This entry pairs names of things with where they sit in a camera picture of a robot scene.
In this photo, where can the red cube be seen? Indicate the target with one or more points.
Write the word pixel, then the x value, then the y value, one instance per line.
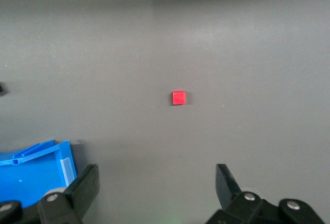
pixel 179 97

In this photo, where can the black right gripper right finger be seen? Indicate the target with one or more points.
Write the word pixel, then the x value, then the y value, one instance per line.
pixel 237 195

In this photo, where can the black cube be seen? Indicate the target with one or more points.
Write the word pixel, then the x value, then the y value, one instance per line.
pixel 1 89

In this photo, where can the blue plastic bin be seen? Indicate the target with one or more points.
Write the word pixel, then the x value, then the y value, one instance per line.
pixel 33 175

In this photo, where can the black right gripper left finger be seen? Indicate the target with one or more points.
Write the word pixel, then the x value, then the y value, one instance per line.
pixel 77 193

